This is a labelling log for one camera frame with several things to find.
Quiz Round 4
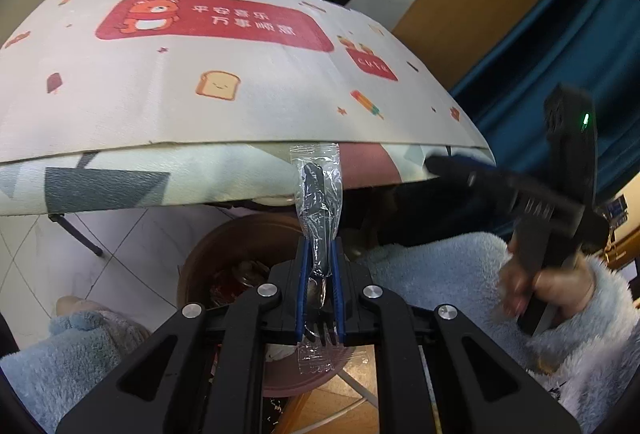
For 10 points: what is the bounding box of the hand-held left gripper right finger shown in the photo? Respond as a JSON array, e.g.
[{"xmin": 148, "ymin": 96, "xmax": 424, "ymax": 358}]
[{"xmin": 330, "ymin": 237, "xmax": 583, "ymax": 434}]

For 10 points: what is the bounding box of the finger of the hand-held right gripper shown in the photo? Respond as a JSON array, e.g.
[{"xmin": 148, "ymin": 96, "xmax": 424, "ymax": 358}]
[{"xmin": 424, "ymin": 153, "xmax": 523, "ymax": 215}]

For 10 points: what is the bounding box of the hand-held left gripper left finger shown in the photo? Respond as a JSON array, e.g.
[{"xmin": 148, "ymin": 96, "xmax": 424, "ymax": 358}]
[{"xmin": 55, "ymin": 237, "xmax": 313, "ymax": 434}]

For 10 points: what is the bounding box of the brown round bin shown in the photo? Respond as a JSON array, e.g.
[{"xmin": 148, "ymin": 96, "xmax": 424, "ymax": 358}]
[{"xmin": 177, "ymin": 214, "xmax": 362, "ymax": 398}]

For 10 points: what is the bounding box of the person's right forearm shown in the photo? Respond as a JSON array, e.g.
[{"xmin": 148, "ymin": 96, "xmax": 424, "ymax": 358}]
[{"xmin": 520, "ymin": 257, "xmax": 638, "ymax": 434}]

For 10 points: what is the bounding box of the person's right hand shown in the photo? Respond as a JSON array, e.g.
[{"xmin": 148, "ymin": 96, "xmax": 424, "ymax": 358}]
[{"xmin": 500, "ymin": 234, "xmax": 596, "ymax": 318}]

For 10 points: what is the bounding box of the wooden side table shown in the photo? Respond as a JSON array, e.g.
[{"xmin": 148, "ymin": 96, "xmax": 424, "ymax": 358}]
[{"xmin": 602, "ymin": 179, "xmax": 640, "ymax": 268}]

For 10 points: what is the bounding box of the person's right leg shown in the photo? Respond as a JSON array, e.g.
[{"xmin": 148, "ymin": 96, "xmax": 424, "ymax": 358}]
[{"xmin": 356, "ymin": 231, "xmax": 566, "ymax": 395}]

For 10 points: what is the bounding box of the person's leg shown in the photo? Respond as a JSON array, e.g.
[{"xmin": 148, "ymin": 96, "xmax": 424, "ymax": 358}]
[
  {"xmin": 356, "ymin": 231, "xmax": 566, "ymax": 395},
  {"xmin": 0, "ymin": 297, "xmax": 152, "ymax": 434}
]

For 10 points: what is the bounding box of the blue curtain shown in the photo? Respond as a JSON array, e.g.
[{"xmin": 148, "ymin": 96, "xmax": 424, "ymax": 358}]
[{"xmin": 450, "ymin": 0, "xmax": 640, "ymax": 236}]

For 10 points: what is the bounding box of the wooden board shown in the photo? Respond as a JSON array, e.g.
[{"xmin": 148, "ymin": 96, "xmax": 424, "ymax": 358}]
[{"xmin": 272, "ymin": 374, "xmax": 382, "ymax": 434}]

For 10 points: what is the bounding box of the wooden panel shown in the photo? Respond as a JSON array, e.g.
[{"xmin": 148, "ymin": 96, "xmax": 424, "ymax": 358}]
[{"xmin": 392, "ymin": 0, "xmax": 594, "ymax": 91}]

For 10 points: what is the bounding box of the black folding table leg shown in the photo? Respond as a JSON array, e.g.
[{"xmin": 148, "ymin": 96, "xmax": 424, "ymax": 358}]
[{"xmin": 47, "ymin": 211, "xmax": 104, "ymax": 258}]

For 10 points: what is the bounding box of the printed tablecloth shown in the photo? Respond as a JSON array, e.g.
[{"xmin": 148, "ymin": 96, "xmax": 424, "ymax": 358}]
[{"xmin": 0, "ymin": 0, "xmax": 496, "ymax": 217}]

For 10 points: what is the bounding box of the person's left leg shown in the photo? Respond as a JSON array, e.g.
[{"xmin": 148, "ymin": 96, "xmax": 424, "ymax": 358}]
[{"xmin": 0, "ymin": 297, "xmax": 152, "ymax": 434}]

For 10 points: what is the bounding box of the white metal tube frame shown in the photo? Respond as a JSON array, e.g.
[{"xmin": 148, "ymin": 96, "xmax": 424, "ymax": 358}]
[{"xmin": 339, "ymin": 370, "xmax": 382, "ymax": 408}]

